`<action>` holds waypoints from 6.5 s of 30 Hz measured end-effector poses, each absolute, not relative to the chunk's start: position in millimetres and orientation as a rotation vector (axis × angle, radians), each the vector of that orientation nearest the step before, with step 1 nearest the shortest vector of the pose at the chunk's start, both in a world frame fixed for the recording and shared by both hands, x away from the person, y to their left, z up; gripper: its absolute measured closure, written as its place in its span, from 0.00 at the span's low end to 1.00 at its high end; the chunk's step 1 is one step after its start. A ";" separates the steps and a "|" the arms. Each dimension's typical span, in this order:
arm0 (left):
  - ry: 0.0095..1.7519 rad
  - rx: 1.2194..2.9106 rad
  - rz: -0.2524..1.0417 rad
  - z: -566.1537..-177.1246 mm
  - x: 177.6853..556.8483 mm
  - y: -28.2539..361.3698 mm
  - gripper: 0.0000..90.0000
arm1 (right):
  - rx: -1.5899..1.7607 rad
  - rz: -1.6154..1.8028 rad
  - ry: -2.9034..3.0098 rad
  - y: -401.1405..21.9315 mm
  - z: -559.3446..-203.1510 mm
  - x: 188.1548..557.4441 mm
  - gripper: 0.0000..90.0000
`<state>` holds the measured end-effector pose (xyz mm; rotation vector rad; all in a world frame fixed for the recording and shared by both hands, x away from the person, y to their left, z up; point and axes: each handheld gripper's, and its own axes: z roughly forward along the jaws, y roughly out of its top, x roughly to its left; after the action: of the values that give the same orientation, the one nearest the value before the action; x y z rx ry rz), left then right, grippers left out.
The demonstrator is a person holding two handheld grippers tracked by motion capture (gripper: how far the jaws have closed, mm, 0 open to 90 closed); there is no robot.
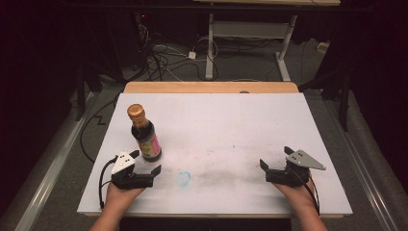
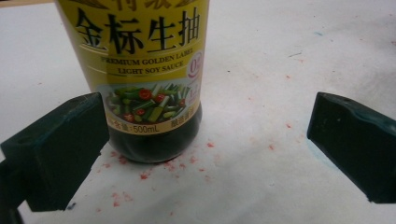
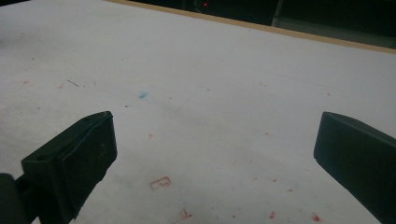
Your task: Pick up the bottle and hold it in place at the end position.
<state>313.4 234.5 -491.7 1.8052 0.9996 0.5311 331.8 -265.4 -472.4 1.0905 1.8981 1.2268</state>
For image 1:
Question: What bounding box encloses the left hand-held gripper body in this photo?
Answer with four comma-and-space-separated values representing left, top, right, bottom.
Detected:
110, 151, 155, 191

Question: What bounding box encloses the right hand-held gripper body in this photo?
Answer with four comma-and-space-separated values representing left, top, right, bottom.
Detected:
265, 149, 327, 188

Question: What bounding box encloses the dark sauce bottle gold cap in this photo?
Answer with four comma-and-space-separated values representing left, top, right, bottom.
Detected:
126, 103, 163, 163

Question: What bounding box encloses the person's left hand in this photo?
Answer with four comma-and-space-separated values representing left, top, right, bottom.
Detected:
105, 182, 146, 214

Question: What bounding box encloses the person's right hand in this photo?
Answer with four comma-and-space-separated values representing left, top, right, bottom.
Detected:
272, 174, 317, 213

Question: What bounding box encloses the white board table cover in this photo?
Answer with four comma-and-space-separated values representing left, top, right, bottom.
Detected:
77, 92, 353, 217

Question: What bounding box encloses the black stand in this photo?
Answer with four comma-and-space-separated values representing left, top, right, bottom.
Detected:
297, 68, 352, 133
74, 64, 104, 122

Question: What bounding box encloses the wooden table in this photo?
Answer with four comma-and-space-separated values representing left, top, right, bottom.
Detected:
83, 81, 344, 219

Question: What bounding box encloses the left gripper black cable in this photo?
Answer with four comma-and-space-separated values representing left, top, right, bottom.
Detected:
97, 156, 119, 210

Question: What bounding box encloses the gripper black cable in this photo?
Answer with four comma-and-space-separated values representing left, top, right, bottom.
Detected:
296, 169, 321, 216
97, 156, 119, 210

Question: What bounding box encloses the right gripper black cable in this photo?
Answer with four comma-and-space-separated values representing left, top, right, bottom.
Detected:
296, 169, 321, 216

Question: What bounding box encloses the black floor cable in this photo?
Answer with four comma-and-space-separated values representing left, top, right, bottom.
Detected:
79, 92, 120, 164

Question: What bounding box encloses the grey metal floor rail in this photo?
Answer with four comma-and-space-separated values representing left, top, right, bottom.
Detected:
325, 95, 400, 231
13, 90, 99, 231

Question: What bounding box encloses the tangle of floor cables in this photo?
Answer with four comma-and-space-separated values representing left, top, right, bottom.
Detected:
136, 13, 219, 83

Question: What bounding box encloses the white metal desk frame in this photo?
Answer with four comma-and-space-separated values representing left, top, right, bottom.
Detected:
191, 0, 342, 82

